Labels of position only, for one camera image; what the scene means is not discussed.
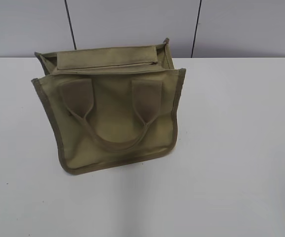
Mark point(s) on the yellow canvas tote bag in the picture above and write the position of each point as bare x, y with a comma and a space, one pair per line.
111, 106

